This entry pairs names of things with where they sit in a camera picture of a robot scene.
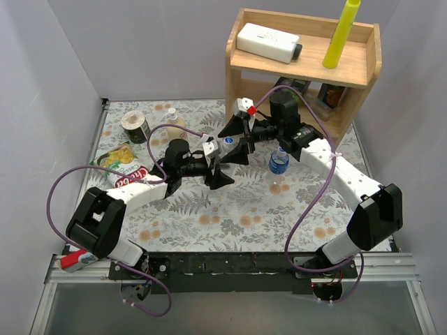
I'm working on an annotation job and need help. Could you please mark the clear plastic bottle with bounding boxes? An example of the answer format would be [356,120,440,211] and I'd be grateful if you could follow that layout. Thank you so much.
[219,137,238,177]

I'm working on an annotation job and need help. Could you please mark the blue label water bottle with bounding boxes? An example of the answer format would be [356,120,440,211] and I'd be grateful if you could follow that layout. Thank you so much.
[268,147,289,184]

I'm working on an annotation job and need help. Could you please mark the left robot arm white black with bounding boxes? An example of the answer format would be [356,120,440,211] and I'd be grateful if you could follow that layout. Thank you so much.
[66,137,234,279]

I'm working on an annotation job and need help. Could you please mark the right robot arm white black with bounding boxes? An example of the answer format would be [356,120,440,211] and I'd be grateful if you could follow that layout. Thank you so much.
[219,91,403,278]

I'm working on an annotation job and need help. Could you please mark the beige pump soap bottle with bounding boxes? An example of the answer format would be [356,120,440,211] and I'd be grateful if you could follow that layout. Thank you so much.
[165,107,188,140]

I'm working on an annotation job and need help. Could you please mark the clear bottle on shelf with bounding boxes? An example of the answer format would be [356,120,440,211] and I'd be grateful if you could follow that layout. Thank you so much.
[307,97,335,121]

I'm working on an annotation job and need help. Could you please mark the green black small box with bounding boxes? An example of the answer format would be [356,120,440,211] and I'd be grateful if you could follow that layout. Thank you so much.
[274,77,311,94]

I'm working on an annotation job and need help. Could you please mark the floral patterned table mat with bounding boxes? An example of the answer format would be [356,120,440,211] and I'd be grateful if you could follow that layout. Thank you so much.
[95,100,368,253]

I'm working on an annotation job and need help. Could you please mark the green Chuba cassava chips bag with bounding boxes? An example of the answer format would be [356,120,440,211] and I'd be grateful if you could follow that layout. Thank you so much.
[90,141,149,188]

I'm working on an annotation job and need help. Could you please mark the black orange small box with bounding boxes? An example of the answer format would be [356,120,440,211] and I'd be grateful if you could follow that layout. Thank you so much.
[317,83,346,109]

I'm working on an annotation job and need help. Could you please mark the wooden two-tier shelf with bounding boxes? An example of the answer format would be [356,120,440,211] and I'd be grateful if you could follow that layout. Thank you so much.
[226,8,382,144]

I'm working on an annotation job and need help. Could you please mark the white rectangular plastic jug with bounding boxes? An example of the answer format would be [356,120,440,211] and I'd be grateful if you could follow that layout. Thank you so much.
[236,23,302,64]

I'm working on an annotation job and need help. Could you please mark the yellow plastic tube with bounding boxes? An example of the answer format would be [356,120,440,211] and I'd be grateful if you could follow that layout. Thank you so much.
[322,0,361,69]

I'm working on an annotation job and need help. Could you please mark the red white small carton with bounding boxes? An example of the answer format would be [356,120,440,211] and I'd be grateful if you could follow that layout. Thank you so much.
[56,250,98,273]

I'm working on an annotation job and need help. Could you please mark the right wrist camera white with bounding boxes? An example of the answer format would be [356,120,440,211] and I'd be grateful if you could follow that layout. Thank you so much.
[233,98,258,121]

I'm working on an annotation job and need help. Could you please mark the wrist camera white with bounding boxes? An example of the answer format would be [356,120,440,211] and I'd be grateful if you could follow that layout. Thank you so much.
[200,133,221,161]
[233,98,258,121]

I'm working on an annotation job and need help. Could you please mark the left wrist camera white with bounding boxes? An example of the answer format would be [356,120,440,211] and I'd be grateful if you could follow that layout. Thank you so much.
[200,133,221,161]

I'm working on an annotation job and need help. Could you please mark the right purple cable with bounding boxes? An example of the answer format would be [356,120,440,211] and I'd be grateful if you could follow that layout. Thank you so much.
[254,85,365,304]

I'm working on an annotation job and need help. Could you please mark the purple cable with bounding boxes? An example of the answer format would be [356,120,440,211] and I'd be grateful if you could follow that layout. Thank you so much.
[254,85,365,304]
[46,124,210,318]

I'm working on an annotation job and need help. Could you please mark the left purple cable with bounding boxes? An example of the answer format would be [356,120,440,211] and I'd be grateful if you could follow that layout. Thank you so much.
[46,124,210,318]

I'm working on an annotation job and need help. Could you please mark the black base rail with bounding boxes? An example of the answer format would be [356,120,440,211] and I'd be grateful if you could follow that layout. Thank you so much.
[108,250,357,296]

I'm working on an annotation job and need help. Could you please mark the aluminium frame rail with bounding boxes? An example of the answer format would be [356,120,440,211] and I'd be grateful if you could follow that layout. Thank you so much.
[44,253,420,284]

